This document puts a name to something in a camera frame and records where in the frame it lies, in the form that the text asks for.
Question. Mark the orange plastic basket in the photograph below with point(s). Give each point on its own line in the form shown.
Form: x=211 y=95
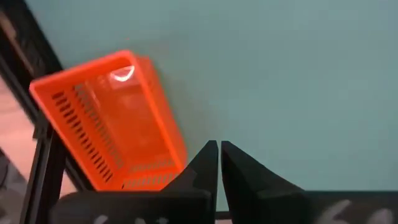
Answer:
x=130 y=118

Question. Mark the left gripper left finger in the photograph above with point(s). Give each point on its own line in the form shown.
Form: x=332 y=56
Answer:
x=202 y=174

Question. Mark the green table mat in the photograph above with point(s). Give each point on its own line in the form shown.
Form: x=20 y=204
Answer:
x=280 y=77

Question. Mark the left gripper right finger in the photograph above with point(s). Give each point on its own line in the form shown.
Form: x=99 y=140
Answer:
x=242 y=177

